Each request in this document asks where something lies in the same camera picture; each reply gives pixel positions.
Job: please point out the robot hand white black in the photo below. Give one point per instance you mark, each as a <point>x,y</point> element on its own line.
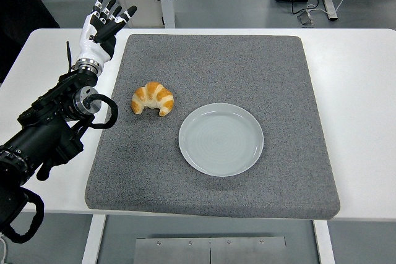
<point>92,47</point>

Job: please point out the golden croissant bread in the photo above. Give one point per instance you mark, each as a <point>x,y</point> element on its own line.
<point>154,94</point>

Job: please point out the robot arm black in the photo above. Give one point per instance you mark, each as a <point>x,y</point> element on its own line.
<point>46,134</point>

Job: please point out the pale grey round plate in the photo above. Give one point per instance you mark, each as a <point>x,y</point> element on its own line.
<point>221,140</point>

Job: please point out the grey metal plate with screws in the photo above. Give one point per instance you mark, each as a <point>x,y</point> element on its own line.
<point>185,251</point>

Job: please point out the grey speckled mat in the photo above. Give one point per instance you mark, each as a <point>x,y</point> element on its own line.
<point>216,69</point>

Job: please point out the white table leg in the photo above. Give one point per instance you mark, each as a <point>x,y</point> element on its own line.
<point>91,239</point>
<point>325,245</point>

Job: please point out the clear plastic holder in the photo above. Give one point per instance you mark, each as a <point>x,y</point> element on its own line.
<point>306,19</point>

